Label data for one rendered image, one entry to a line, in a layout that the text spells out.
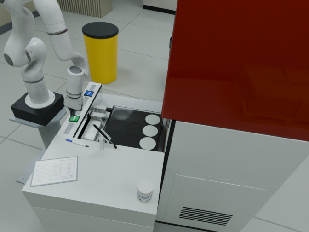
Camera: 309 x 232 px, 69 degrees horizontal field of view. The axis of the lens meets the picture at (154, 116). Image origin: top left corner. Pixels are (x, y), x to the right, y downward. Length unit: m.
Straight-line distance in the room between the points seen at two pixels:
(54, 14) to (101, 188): 0.80
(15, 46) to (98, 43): 1.74
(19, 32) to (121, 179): 0.89
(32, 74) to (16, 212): 1.25
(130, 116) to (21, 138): 1.58
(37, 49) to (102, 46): 1.65
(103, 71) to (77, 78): 2.07
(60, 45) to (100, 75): 2.19
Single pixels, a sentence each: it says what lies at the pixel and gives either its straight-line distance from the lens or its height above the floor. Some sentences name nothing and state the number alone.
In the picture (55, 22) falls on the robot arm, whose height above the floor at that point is 1.56.
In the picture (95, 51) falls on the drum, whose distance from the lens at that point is 3.13.
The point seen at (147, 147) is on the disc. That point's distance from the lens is 1.38.
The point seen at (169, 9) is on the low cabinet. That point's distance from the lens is 6.23.
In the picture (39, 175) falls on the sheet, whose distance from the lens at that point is 1.26.
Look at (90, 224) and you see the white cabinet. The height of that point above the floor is 0.71.
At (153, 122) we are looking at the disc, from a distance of 1.53.
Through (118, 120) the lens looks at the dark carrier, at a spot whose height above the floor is 0.90.
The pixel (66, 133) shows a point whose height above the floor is 0.96.
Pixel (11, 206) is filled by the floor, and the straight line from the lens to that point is 2.40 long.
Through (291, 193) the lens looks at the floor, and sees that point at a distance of 2.74.
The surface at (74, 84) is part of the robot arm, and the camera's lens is 1.25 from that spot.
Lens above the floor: 1.97
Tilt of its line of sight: 43 degrees down
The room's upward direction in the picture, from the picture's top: 7 degrees clockwise
